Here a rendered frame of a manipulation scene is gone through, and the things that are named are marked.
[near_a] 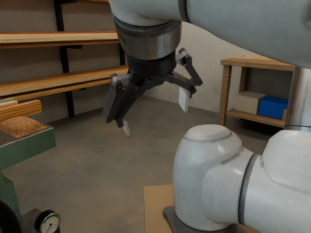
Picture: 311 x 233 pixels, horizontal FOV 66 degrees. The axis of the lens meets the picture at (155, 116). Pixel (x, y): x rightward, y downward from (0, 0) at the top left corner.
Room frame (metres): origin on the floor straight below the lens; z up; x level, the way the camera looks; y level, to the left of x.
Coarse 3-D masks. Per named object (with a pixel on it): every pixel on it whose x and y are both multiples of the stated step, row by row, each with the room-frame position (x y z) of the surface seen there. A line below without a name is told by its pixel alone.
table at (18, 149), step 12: (0, 132) 0.59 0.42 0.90; (36, 132) 0.59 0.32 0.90; (48, 132) 0.61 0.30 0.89; (0, 144) 0.52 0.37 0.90; (12, 144) 0.53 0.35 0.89; (24, 144) 0.55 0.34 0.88; (36, 144) 0.58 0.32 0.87; (48, 144) 0.61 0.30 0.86; (0, 156) 0.50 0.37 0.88; (12, 156) 0.53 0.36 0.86; (24, 156) 0.55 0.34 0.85; (0, 168) 0.50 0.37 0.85
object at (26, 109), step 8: (16, 104) 0.72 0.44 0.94; (24, 104) 0.72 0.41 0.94; (32, 104) 0.74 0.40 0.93; (40, 104) 0.76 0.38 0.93; (0, 112) 0.66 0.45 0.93; (8, 112) 0.68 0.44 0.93; (16, 112) 0.70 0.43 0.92; (24, 112) 0.72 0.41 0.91; (32, 112) 0.74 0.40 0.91; (0, 120) 0.66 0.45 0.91
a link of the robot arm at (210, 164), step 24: (192, 144) 0.46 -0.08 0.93; (216, 144) 0.44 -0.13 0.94; (240, 144) 0.46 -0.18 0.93; (192, 168) 0.44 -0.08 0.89; (216, 168) 0.42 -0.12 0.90; (240, 168) 0.41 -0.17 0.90; (192, 192) 0.43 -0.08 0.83; (216, 192) 0.40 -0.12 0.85; (240, 192) 0.38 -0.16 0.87; (192, 216) 0.43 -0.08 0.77; (216, 216) 0.40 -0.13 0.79
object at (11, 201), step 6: (6, 180) 0.52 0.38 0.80; (0, 186) 0.49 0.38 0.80; (6, 186) 0.50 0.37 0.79; (12, 186) 0.51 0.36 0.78; (0, 192) 0.49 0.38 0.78; (6, 192) 0.50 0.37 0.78; (12, 192) 0.51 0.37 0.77; (0, 198) 0.49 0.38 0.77; (6, 198) 0.50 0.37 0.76; (12, 198) 0.51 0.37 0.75; (6, 204) 0.49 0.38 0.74; (12, 204) 0.50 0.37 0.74; (12, 210) 0.50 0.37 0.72
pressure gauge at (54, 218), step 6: (48, 210) 0.54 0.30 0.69; (42, 216) 0.51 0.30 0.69; (48, 216) 0.51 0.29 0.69; (54, 216) 0.53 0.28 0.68; (60, 216) 0.54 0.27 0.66; (36, 222) 0.50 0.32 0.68; (42, 222) 0.50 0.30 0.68; (48, 222) 0.51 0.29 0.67; (54, 222) 0.52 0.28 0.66; (36, 228) 0.50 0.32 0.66; (42, 228) 0.50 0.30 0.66; (48, 228) 0.51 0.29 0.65; (54, 228) 0.52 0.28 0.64
